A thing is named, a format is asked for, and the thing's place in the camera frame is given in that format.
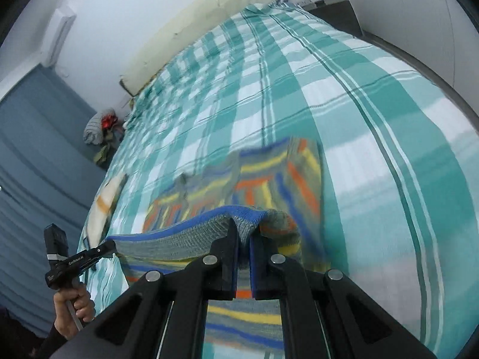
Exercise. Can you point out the cream headboard cushion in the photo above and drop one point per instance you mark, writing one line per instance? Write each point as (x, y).
(193, 22)

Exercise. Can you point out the cream orange pillow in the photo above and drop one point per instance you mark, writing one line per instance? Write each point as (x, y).
(102, 210)

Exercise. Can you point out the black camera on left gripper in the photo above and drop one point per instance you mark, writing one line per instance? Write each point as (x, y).
(56, 244)

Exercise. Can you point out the blue curtain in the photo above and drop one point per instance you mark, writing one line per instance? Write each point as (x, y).
(47, 177)

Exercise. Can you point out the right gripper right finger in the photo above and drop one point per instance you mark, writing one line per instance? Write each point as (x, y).
(326, 315)

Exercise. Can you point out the left hand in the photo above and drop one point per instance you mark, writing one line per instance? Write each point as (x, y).
(72, 306)

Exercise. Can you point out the white air conditioner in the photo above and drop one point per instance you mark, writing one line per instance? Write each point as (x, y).
(56, 32)

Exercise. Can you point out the teal plaid bedspread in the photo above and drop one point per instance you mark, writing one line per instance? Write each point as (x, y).
(399, 160)

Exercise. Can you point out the pile of clothes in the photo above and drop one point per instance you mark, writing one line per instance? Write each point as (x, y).
(104, 131)

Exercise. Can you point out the dark bedside table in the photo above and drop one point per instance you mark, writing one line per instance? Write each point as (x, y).
(338, 13)

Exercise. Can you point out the white wardrobe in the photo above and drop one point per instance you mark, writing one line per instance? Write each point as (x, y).
(438, 33)

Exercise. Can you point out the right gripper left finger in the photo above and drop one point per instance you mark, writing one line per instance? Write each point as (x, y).
(162, 316)

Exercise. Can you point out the striped knit sweater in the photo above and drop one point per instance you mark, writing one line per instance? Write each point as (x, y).
(275, 189)

